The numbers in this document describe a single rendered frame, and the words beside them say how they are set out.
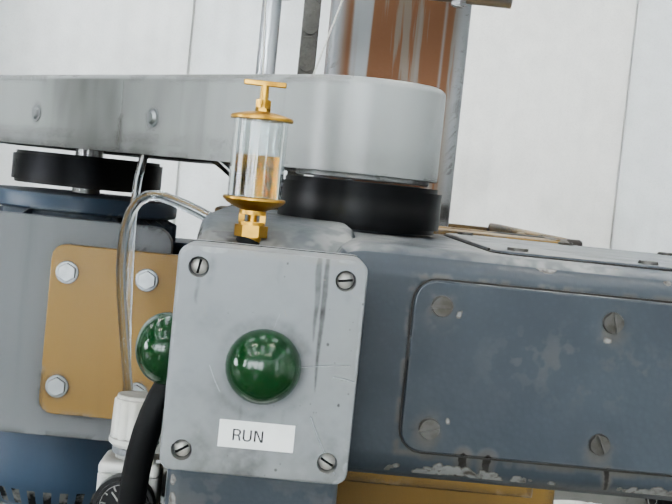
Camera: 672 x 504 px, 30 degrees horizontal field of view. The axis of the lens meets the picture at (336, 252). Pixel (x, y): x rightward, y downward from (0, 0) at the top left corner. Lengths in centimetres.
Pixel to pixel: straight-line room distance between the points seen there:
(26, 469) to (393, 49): 44
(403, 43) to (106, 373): 36
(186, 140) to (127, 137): 7
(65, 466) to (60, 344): 11
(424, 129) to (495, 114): 512
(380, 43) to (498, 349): 53
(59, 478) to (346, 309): 54
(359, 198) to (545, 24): 523
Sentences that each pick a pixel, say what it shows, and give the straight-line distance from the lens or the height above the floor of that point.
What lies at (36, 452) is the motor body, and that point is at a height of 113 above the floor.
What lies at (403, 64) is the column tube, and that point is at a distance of 104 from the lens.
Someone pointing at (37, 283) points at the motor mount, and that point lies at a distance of 95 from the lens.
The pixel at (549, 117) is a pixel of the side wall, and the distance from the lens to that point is 584.
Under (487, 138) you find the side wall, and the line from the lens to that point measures 578.
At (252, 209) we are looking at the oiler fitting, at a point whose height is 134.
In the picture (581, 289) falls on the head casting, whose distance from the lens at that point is 56.
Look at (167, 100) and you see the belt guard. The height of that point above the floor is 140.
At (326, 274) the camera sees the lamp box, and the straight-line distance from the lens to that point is 49.
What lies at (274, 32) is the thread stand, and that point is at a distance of 89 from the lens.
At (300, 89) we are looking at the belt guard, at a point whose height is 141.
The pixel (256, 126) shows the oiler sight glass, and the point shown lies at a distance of 56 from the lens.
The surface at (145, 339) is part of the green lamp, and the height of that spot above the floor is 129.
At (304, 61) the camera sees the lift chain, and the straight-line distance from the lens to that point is 110.
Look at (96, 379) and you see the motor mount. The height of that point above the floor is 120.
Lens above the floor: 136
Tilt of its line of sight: 3 degrees down
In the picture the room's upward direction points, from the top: 6 degrees clockwise
